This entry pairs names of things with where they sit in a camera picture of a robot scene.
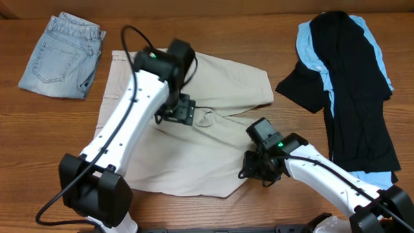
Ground beige khaki shorts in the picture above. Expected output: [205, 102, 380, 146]
[93, 48, 275, 199]

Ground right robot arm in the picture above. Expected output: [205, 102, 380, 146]
[238, 118, 413, 232]

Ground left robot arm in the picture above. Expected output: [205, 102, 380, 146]
[59, 39, 198, 232]

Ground black garment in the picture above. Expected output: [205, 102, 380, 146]
[276, 11, 401, 176]

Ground folded light blue jeans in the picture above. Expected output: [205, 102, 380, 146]
[18, 12, 106, 100]

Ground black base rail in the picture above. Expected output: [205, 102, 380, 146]
[138, 224, 314, 233]

